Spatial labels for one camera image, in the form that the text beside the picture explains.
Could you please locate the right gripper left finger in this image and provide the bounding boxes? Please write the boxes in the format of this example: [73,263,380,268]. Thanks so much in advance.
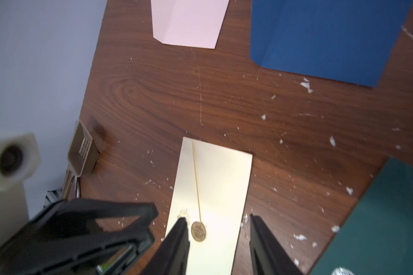
[140,218,190,275]

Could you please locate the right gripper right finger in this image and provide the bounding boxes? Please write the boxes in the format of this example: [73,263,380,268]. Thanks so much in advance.
[250,214,303,275]

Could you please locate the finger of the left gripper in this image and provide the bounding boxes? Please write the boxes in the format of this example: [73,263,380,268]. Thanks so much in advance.
[27,198,158,234]
[0,221,155,275]

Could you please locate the cream yellow envelope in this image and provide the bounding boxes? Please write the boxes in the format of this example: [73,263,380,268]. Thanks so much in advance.
[166,137,252,275]

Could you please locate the navy blue envelope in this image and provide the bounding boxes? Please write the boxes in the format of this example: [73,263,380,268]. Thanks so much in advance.
[250,0,413,87]

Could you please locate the pink envelope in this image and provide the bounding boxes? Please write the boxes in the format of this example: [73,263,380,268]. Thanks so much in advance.
[151,0,229,49]

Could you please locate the dark green envelope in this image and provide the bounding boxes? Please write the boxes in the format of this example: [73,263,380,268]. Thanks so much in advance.
[311,158,413,275]

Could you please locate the small brown card holder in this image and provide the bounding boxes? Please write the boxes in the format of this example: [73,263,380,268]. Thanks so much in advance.
[60,120,99,200]

